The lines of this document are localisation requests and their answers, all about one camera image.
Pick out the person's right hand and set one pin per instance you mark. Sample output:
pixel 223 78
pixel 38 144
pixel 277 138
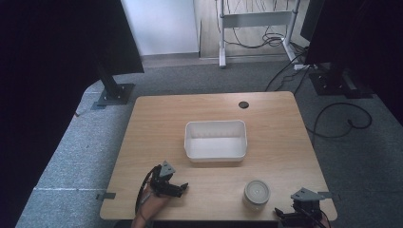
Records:
pixel 323 221

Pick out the dark curtain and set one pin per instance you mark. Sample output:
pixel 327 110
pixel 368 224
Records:
pixel 364 41
pixel 53 63

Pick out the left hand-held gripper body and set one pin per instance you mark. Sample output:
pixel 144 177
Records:
pixel 162 184

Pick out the white plastic bin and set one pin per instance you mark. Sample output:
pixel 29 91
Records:
pixel 215 141

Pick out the white power strip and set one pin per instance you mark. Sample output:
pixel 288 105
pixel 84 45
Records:
pixel 301 66

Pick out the person's left hand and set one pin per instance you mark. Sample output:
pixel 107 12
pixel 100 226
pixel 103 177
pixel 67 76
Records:
pixel 154 202

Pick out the dark round table grommet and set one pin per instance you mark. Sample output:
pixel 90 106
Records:
pixel 243 104

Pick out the white metal desk frame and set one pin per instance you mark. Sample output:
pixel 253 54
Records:
pixel 253 19

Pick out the black stand with base plate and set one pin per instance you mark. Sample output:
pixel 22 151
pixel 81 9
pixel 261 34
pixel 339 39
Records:
pixel 339 83
pixel 114 91

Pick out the grey table bracket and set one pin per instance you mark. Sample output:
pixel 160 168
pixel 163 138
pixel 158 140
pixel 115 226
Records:
pixel 106 196
pixel 329 195

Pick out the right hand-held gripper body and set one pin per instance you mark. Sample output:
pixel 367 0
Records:
pixel 306 200

